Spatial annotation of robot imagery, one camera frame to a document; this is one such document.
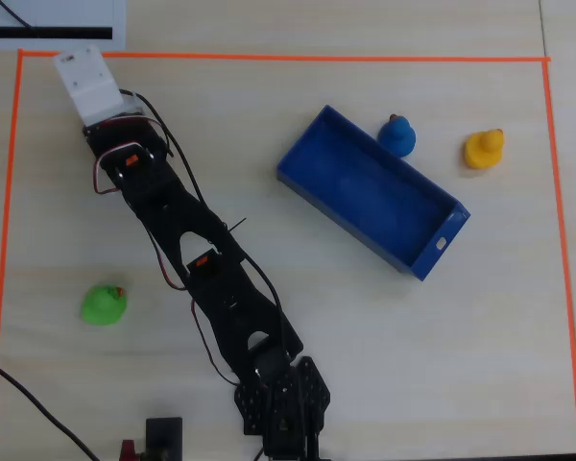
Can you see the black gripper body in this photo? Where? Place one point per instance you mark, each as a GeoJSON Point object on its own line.
{"type": "Point", "coordinates": [107, 138]}

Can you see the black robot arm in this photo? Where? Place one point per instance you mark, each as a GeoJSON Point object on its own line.
{"type": "Point", "coordinates": [249, 307]}

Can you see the green rubber duck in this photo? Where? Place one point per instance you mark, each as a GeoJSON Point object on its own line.
{"type": "Point", "coordinates": [103, 305]}

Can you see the blue plastic box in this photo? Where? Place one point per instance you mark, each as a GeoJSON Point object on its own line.
{"type": "Point", "coordinates": [369, 192]}

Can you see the blue rubber duck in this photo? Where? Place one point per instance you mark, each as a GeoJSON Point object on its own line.
{"type": "Point", "coordinates": [398, 137]}

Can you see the yellow rubber duck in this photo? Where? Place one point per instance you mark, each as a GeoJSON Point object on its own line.
{"type": "Point", "coordinates": [482, 149]}

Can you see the orange tape strip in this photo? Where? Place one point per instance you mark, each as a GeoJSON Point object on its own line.
{"type": "Point", "coordinates": [564, 259]}
{"type": "Point", "coordinates": [5, 249]}
{"type": "Point", "coordinates": [288, 57]}

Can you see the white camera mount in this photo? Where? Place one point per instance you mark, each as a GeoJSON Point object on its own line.
{"type": "Point", "coordinates": [91, 86]}

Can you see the black camera stand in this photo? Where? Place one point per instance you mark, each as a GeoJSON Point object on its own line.
{"type": "Point", "coordinates": [163, 437]}

